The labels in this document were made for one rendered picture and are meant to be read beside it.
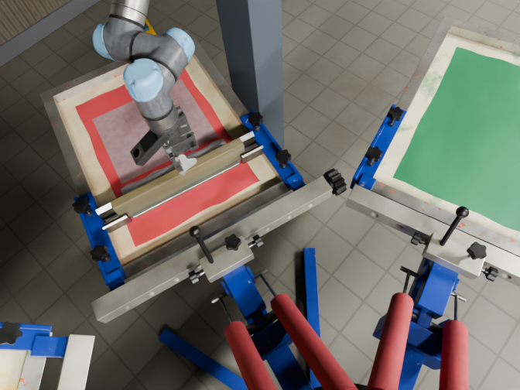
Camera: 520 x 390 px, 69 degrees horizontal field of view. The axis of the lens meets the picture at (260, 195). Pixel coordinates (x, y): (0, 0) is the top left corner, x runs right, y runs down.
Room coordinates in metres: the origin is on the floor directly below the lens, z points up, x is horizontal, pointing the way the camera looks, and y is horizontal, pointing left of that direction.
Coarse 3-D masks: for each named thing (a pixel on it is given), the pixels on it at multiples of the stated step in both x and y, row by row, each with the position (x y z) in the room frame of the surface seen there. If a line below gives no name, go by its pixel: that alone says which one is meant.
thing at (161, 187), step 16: (240, 144) 0.64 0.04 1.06; (208, 160) 0.60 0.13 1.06; (224, 160) 0.62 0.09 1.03; (160, 176) 0.57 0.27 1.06; (176, 176) 0.57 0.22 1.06; (192, 176) 0.58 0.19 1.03; (128, 192) 0.54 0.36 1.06; (144, 192) 0.53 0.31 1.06; (160, 192) 0.54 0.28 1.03; (128, 208) 0.50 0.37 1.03
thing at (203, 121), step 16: (192, 80) 1.02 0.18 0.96; (176, 96) 0.96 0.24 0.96; (192, 96) 0.95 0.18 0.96; (192, 112) 0.88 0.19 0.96; (208, 112) 0.87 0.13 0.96; (192, 128) 0.81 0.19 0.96; (208, 128) 0.80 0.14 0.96; (224, 128) 0.79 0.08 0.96; (208, 144) 0.74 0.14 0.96; (224, 176) 0.61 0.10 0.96; (240, 176) 0.60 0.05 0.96; (256, 176) 0.59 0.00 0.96; (192, 192) 0.57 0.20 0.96; (208, 192) 0.56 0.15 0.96; (224, 192) 0.55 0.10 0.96
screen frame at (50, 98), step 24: (96, 72) 1.09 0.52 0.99; (120, 72) 1.10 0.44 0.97; (216, 72) 1.01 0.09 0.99; (48, 96) 1.01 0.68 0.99; (72, 96) 1.03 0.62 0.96; (240, 120) 0.79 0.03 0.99; (72, 144) 0.79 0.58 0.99; (72, 168) 0.69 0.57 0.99; (264, 192) 0.51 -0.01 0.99; (288, 192) 0.51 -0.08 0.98; (240, 216) 0.45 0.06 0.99; (192, 240) 0.40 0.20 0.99; (144, 264) 0.35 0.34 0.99
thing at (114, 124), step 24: (120, 96) 1.00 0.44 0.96; (96, 120) 0.90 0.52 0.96; (120, 120) 0.89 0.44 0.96; (144, 120) 0.87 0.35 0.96; (96, 144) 0.80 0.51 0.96; (120, 144) 0.79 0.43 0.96; (120, 168) 0.69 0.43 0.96; (144, 168) 0.68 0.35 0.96; (120, 192) 0.60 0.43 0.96; (144, 216) 0.51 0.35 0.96; (168, 216) 0.50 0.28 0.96; (192, 216) 0.49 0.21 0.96; (144, 240) 0.43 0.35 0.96
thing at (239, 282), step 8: (232, 272) 0.28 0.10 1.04; (240, 272) 0.27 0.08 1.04; (224, 280) 0.26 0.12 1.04; (232, 280) 0.26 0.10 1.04; (240, 280) 0.25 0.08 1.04; (248, 280) 0.25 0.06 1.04; (232, 288) 0.24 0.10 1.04; (240, 288) 0.23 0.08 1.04; (248, 288) 0.23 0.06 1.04; (256, 288) 0.23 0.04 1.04; (240, 296) 0.21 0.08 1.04; (248, 296) 0.21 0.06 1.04; (256, 296) 0.21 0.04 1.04; (240, 304) 0.20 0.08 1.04; (248, 304) 0.19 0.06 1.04; (256, 304) 0.19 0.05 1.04; (264, 304) 0.19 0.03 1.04; (248, 312) 0.17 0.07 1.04
